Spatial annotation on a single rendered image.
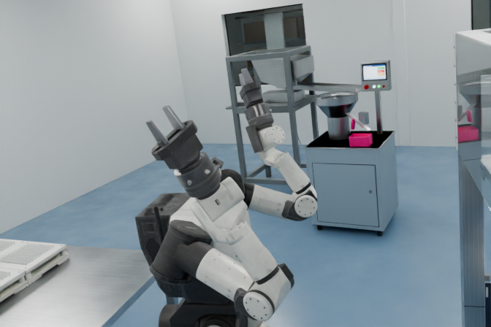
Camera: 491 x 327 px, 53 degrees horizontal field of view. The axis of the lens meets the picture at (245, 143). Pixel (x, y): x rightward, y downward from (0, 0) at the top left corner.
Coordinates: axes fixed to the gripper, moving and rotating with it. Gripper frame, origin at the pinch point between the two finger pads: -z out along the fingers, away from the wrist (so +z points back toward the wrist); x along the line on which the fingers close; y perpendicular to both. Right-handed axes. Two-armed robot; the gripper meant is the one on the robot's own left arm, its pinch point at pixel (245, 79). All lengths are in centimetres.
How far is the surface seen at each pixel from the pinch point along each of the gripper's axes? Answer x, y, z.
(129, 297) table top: -37, 63, 60
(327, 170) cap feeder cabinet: -222, -99, 39
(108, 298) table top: -40, 71, 58
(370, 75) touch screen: -203, -156, -23
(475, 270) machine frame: 24, -41, 84
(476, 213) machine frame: 31, -44, 67
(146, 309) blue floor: -197, 70, 87
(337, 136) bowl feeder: -228, -120, 15
